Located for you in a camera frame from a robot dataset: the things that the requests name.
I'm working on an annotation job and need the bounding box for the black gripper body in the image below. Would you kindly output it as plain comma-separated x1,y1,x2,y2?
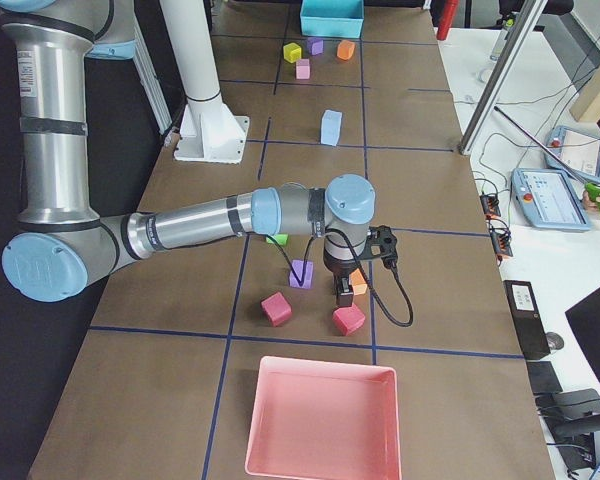
333,266,358,295

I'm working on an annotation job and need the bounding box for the blue block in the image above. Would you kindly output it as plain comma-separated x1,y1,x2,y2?
321,109,342,136
320,129,340,146

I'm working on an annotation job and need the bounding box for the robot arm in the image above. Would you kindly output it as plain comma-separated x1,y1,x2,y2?
0,1,376,307

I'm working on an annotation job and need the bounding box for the right side orange block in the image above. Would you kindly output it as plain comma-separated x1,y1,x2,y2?
349,269,368,296

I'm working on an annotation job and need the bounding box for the orange block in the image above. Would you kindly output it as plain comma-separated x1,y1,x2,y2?
336,40,356,61
349,269,368,296

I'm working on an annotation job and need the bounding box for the upper magenta block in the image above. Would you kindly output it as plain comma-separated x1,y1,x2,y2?
332,304,366,336

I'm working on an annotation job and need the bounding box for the magenta block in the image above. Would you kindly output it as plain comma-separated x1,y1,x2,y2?
260,292,293,327
332,304,366,336

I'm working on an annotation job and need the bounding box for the right side purple block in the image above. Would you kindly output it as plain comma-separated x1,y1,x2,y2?
289,259,314,289

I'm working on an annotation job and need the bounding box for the purple block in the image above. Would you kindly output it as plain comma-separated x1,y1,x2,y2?
289,259,314,289
306,37,324,56

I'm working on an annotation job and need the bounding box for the green block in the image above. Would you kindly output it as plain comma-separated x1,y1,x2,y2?
266,233,289,246

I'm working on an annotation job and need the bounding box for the lower magenta block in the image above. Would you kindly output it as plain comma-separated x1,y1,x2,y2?
260,292,293,327

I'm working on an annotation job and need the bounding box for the pink plastic bin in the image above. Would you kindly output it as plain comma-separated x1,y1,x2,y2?
245,356,402,479

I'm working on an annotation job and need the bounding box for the black labelled box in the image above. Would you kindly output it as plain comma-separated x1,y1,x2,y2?
503,280,550,360

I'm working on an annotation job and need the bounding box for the light pink block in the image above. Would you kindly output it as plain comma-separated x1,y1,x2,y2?
295,58,311,80

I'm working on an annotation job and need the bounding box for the left side orange block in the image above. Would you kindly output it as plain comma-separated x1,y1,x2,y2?
336,40,356,61

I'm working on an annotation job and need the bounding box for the near teach pendant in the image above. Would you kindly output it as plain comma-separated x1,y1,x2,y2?
511,168,591,232

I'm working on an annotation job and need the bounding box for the teach pendant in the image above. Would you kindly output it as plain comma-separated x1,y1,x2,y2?
547,125,600,184
511,168,591,232

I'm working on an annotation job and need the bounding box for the yellow block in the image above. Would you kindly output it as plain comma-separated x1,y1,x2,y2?
283,42,302,64

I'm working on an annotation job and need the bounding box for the left side purple block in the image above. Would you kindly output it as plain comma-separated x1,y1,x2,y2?
306,37,324,56

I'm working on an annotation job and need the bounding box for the teal plastic bin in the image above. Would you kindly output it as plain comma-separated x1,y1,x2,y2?
300,0,364,39

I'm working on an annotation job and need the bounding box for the far teach pendant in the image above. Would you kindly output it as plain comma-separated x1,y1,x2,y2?
547,125,600,184

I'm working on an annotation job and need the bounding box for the white pedestal base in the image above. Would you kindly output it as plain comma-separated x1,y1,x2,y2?
160,0,250,164

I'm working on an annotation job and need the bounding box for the aluminium frame post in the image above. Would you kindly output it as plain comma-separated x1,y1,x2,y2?
458,0,548,156

